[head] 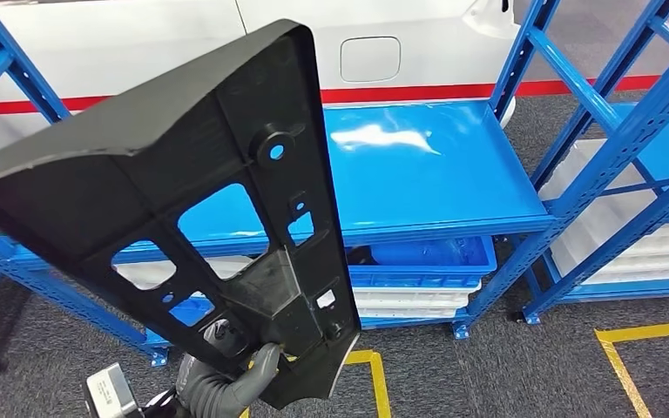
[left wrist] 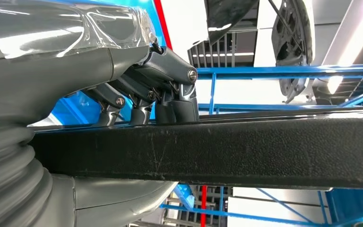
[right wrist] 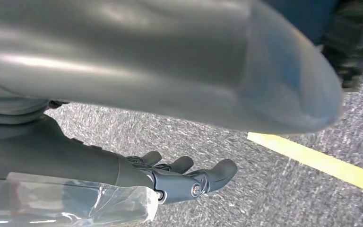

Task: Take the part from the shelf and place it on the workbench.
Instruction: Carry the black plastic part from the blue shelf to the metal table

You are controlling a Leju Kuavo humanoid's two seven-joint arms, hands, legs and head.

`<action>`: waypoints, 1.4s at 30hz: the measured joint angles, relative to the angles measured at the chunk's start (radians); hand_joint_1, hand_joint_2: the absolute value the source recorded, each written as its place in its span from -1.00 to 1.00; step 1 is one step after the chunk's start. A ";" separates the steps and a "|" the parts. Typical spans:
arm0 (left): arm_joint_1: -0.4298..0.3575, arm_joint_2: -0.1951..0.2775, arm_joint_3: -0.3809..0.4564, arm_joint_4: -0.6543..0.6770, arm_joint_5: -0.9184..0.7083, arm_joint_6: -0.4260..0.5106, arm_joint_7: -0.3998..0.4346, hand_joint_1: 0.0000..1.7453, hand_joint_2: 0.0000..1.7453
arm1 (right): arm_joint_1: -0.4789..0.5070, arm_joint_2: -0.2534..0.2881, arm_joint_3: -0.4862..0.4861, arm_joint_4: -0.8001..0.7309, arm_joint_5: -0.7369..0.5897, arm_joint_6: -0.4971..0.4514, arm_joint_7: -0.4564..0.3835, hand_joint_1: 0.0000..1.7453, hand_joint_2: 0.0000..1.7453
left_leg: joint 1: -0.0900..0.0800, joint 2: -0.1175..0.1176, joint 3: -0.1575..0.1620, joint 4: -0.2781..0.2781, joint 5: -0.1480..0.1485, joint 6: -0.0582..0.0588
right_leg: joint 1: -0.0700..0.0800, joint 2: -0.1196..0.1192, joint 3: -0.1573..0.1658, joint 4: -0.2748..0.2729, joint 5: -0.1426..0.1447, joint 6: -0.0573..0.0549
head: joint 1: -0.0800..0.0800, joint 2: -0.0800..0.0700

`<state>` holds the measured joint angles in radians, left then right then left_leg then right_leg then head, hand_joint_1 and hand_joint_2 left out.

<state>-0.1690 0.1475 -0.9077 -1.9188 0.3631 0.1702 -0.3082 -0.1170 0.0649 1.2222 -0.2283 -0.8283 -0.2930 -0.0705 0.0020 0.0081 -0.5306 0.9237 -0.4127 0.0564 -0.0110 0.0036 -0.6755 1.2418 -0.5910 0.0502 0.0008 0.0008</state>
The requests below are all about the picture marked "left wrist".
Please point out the blue metal shelf rack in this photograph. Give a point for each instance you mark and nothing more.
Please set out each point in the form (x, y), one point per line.
(294, 70)

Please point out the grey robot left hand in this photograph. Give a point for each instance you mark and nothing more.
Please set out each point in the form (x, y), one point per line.
(59, 72)

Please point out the white car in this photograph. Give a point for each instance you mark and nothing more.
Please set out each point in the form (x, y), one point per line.
(184, 25)

